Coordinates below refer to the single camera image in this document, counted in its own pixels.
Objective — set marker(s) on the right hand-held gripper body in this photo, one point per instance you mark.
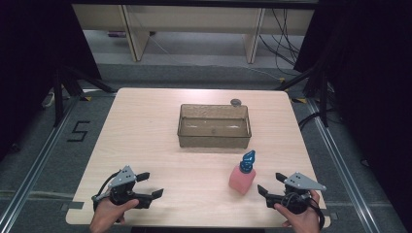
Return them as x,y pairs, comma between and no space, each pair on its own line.
301,182

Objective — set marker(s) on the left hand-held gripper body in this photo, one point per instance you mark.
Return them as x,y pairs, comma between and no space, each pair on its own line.
124,176

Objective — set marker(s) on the pink spray bottle blue nozzle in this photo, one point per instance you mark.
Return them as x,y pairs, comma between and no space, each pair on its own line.
241,179

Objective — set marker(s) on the brown translucent plastic bin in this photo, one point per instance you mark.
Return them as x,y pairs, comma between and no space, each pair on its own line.
213,139

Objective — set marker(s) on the person's right hand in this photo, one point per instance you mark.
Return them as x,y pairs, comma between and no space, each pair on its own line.
302,223

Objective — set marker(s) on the person's left hand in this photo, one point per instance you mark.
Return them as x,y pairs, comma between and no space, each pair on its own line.
105,215

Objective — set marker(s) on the black metal stand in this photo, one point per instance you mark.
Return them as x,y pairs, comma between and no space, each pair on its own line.
59,97
323,97

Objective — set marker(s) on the small round grey disc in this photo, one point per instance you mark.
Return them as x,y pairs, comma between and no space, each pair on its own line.
235,102

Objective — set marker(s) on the black curtain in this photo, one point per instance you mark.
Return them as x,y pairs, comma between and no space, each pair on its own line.
35,64
372,81

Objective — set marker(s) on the small purple box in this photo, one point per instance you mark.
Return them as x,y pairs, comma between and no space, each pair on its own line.
116,33

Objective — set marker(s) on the aluminium floor rail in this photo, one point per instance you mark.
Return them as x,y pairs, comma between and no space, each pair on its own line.
35,165
340,161

